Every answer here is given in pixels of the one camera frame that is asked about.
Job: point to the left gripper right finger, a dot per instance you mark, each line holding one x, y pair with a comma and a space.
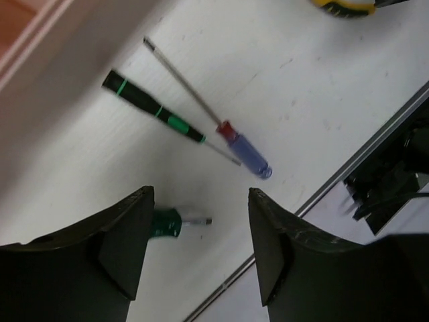
308, 274

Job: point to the black green precision screwdriver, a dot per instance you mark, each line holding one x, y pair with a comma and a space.
126, 90

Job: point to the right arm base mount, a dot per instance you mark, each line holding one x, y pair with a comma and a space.
387, 177

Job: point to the yellow black pliers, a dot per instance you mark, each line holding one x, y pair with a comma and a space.
345, 9

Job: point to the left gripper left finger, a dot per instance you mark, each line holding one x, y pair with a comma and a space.
88, 271

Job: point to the dark green stubby screwdriver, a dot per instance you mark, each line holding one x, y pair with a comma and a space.
168, 222

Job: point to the blue red screwdriver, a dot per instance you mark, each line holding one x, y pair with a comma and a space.
237, 142

